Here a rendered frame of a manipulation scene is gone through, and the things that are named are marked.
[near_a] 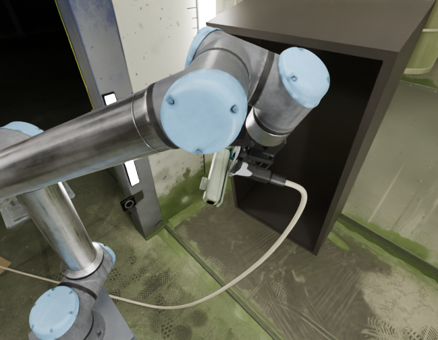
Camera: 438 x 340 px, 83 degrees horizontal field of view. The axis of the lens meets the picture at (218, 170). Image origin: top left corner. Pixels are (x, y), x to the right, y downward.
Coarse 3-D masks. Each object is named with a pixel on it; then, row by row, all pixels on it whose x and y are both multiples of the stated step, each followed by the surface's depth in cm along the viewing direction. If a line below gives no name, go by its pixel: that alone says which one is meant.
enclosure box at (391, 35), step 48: (288, 0) 89; (336, 0) 83; (384, 0) 78; (288, 48) 111; (336, 48) 65; (384, 48) 59; (336, 96) 111; (384, 96) 72; (288, 144) 151; (336, 144) 128; (240, 192) 173; (288, 192) 178; (336, 192) 101
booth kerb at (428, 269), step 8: (344, 216) 208; (344, 224) 212; (352, 224) 206; (360, 224) 201; (360, 232) 204; (368, 232) 198; (376, 232) 194; (368, 240) 202; (376, 240) 197; (384, 240) 192; (384, 248) 195; (392, 248) 190; (400, 248) 185; (400, 256) 188; (408, 256) 183; (416, 256) 179; (416, 264) 181; (424, 264) 178; (432, 264) 174; (424, 272) 180; (432, 272) 176
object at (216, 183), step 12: (216, 156) 66; (228, 156) 67; (216, 168) 64; (228, 168) 66; (252, 168) 68; (204, 180) 64; (216, 180) 63; (264, 180) 69; (276, 180) 69; (204, 192) 64; (216, 192) 62
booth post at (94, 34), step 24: (72, 0) 100; (96, 0) 106; (72, 24) 108; (96, 24) 110; (96, 48) 114; (120, 48) 122; (96, 72) 119; (120, 72) 127; (96, 96) 130; (120, 96) 133; (120, 168) 161; (144, 168) 169; (144, 192) 180; (144, 216) 191
